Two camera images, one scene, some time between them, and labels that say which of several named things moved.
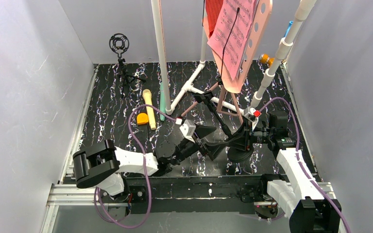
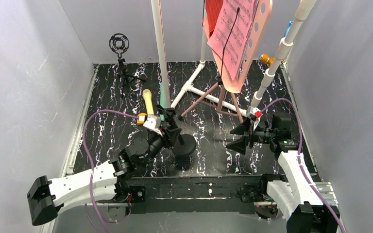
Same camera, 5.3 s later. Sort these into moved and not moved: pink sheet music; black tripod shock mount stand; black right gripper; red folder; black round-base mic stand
Moved: black round-base mic stand
Not moved: pink sheet music; black right gripper; red folder; black tripod shock mount stand
